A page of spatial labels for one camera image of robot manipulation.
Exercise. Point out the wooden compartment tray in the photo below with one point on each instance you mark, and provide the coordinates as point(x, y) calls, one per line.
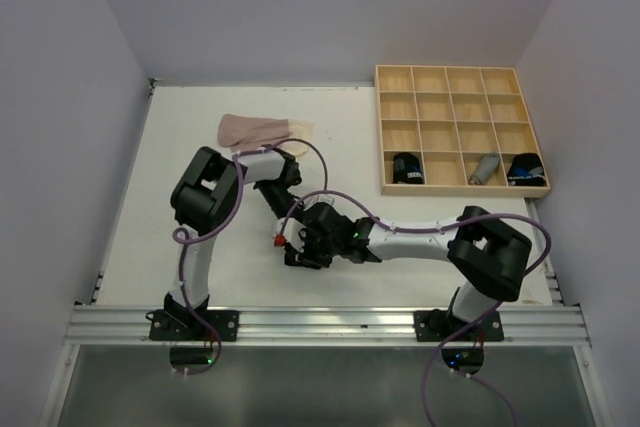
point(450, 117)

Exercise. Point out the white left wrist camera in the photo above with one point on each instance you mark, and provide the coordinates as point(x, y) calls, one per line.
point(323, 197)

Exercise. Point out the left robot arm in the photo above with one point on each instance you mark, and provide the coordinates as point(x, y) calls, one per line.
point(205, 200)

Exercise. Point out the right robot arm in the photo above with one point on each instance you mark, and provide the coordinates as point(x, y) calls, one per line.
point(491, 255)

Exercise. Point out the black blue rolled underwear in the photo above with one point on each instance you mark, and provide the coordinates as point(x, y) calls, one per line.
point(526, 170)

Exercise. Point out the pink beige underwear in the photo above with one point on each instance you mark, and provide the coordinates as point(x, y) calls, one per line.
point(239, 133)

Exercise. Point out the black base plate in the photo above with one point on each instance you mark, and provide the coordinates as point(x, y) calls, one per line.
point(457, 325)
point(195, 325)

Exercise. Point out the aluminium front rail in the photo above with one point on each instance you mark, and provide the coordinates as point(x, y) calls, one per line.
point(529, 326)

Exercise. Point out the dark rolled underwear in tray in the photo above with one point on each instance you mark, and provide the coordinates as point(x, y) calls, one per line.
point(407, 169)

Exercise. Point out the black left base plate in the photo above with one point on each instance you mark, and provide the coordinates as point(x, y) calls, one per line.
point(195, 325)

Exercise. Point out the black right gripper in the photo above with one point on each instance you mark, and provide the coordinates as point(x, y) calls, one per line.
point(305, 233)

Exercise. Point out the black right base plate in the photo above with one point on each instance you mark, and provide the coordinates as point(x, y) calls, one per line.
point(457, 325)

